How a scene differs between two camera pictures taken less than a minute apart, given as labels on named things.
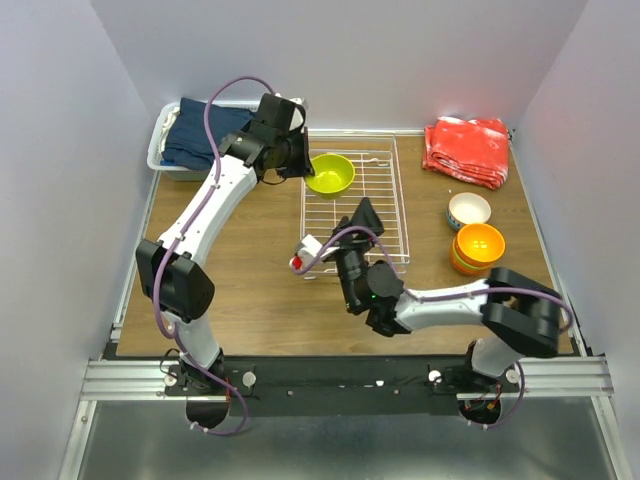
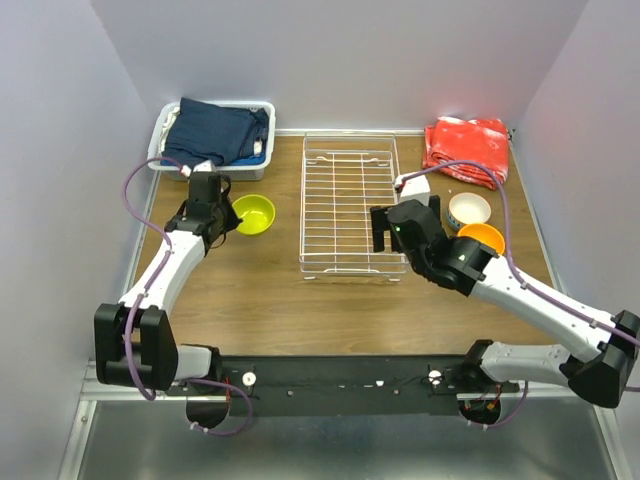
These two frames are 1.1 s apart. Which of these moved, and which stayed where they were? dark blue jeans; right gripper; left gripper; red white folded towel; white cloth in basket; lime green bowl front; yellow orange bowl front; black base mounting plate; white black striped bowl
Moved: left gripper; lime green bowl front; right gripper
Stayed: dark blue jeans; red white folded towel; white black striped bowl; white cloth in basket; yellow orange bowl front; black base mounting plate
